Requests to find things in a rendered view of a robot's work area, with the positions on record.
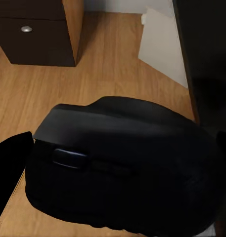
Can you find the cabinet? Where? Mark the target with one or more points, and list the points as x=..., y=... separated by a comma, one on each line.
x=41, y=32

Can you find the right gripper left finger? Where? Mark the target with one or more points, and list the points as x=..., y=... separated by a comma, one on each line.
x=13, y=153

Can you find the mouse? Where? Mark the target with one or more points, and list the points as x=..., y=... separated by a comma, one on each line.
x=126, y=163

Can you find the desk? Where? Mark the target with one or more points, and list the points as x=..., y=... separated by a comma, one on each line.
x=202, y=32

